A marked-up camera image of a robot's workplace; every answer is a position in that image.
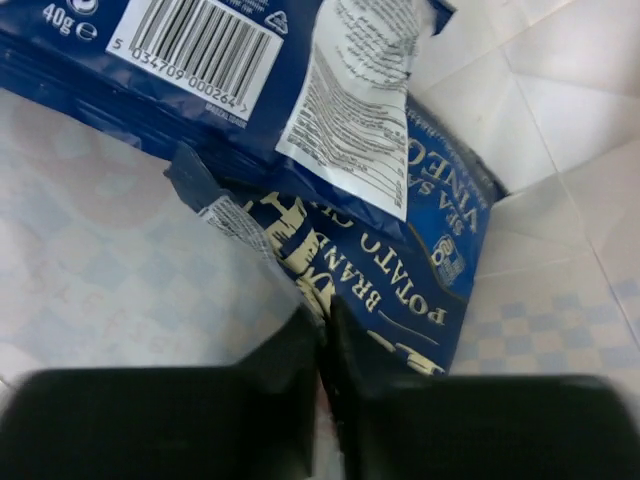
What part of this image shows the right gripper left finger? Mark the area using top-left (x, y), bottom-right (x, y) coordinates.
top-left (1, 306), bottom-right (319, 479)

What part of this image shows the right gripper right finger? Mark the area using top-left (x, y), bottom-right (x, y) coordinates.
top-left (322, 297), bottom-right (635, 479)

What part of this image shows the blue Kettle chips bag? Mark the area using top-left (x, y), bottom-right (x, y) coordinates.
top-left (167, 99), bottom-right (506, 375)

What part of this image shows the small blue snack bag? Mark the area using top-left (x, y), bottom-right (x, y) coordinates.
top-left (1, 1), bottom-right (455, 228)

